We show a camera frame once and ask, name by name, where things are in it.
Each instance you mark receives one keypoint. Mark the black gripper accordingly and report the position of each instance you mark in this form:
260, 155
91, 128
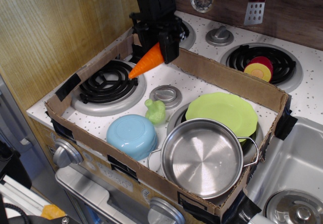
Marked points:
155, 23

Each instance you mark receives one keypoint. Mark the orange toy carrot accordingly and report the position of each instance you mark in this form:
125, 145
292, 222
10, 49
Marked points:
150, 60

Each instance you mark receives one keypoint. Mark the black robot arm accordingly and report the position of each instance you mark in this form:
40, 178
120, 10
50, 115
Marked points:
152, 10

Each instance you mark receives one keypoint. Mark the light green plastic plate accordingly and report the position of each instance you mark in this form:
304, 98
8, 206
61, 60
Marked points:
231, 110

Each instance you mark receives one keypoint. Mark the silver centre stove knob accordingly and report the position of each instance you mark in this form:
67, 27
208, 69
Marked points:
168, 94

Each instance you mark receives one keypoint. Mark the silver stove knob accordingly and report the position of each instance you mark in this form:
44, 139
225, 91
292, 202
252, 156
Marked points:
168, 94
219, 37

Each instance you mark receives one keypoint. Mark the silver back stove knob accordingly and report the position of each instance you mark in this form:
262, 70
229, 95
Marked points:
219, 37

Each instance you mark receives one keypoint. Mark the front left black burner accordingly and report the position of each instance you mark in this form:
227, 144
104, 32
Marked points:
109, 91

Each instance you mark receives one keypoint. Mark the green toy vegetable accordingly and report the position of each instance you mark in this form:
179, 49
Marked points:
156, 111

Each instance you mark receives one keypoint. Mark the light blue plastic bowl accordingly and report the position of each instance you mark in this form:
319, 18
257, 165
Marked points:
134, 135

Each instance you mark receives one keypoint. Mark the red yellow toy fruit half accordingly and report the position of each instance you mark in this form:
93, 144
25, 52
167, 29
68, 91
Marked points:
260, 67

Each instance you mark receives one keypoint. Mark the stainless steel pot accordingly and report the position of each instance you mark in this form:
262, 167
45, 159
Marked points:
204, 157

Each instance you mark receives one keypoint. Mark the back right black burner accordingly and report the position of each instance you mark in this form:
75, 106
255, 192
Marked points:
287, 70

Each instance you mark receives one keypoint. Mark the left silver oven knob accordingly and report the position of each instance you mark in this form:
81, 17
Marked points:
65, 154

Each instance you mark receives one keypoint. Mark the silver oven knob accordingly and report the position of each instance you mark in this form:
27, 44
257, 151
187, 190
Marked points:
65, 154
161, 212

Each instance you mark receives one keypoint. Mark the right silver oven knob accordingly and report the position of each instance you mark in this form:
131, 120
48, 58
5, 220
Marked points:
161, 212

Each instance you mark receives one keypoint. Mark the brown cardboard fence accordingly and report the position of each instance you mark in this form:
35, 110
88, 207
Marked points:
209, 71

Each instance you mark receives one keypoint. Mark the stainless steel sink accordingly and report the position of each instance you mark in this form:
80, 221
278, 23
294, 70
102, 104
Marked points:
294, 163

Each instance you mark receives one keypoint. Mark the orange cloth scrap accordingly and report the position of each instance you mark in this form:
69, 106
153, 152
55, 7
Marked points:
51, 211

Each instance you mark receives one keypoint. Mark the silver sink drain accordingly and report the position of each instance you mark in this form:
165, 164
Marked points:
293, 206

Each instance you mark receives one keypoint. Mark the silver oven door handle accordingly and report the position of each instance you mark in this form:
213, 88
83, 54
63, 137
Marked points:
93, 199

